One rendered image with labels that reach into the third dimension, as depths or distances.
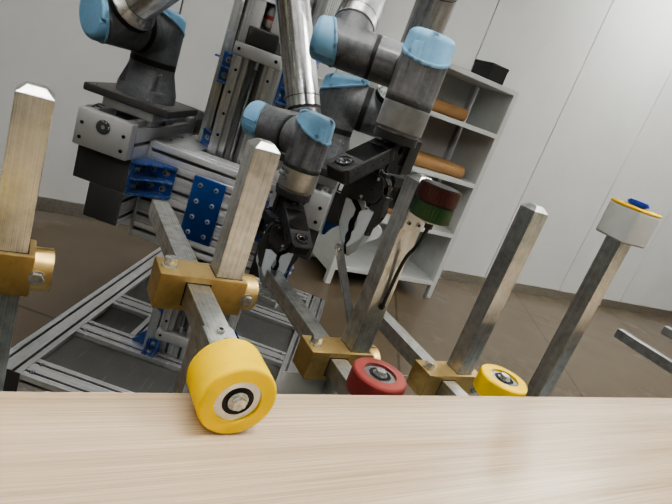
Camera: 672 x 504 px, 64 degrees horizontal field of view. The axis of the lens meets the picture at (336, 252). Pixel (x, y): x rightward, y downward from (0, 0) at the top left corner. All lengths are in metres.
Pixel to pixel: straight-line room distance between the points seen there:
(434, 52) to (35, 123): 0.53
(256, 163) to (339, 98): 0.75
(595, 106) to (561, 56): 0.62
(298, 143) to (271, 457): 0.63
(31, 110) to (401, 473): 0.53
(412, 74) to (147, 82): 0.85
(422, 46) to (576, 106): 4.14
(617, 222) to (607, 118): 4.11
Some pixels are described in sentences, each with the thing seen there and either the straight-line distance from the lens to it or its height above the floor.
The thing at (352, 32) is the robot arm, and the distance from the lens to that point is 0.94.
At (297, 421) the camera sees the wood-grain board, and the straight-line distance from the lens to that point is 0.62.
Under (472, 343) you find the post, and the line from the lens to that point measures 1.02.
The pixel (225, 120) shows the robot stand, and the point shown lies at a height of 1.04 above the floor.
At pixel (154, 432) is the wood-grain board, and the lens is 0.56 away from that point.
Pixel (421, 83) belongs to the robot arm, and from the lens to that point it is 0.83.
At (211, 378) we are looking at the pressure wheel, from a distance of 0.53.
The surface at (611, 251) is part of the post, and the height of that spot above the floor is 1.12.
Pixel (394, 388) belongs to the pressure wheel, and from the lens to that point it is 0.75.
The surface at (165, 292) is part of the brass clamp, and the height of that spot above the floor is 0.94.
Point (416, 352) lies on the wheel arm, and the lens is 1.07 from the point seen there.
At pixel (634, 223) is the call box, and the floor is 1.19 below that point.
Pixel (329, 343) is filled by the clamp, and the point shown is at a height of 0.87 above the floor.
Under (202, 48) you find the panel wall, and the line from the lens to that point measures 3.39.
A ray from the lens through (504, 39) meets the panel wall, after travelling 4.31.
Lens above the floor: 1.26
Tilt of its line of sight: 17 degrees down
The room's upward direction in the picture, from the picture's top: 20 degrees clockwise
